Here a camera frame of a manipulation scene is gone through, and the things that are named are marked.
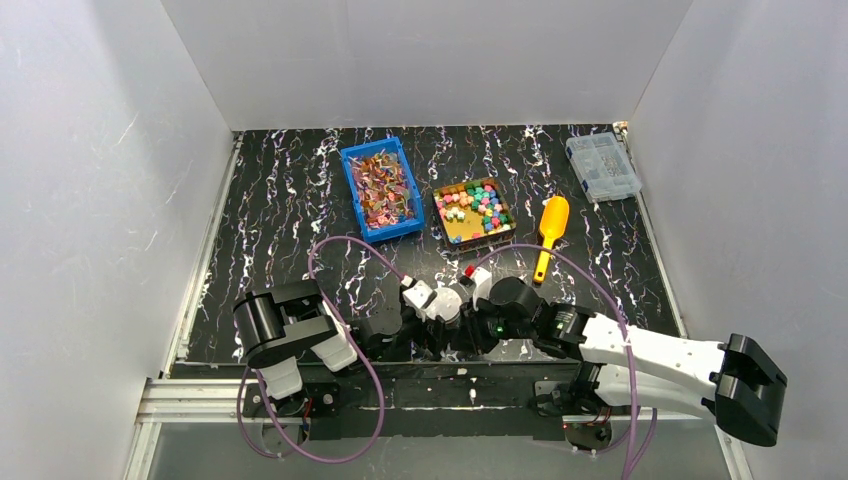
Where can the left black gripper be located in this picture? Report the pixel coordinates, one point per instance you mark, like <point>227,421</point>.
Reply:
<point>411,321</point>

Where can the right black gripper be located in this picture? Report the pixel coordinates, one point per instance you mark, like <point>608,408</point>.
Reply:
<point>468,318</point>

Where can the white round jar lid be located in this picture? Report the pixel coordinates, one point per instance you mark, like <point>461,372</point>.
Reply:
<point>446,305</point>

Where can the orange plastic scoop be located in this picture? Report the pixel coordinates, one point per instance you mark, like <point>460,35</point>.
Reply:
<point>551,228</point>

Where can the gold tray of star candies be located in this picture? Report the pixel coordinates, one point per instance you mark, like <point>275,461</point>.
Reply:
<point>474,215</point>

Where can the blue plastic candy bin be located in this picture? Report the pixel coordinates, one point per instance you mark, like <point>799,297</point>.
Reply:
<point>386,200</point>

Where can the clear round plastic jar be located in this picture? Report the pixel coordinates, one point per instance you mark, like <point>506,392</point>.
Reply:
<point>449,324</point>

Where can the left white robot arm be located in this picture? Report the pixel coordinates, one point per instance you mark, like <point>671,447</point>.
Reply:
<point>281,325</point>

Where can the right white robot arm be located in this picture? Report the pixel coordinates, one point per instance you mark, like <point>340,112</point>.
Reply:
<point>736,382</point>

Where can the clear plastic organizer box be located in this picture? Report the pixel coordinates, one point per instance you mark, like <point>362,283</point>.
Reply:
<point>602,167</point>

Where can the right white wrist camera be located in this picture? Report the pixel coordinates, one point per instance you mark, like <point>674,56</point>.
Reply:
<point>480,280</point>

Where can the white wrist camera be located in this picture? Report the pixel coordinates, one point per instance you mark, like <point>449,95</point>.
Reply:
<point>480,280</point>
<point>419,296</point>

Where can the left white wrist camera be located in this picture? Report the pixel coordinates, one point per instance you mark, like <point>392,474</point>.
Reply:
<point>419,296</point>

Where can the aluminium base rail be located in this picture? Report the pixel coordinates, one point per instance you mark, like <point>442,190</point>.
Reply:
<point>440,422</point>

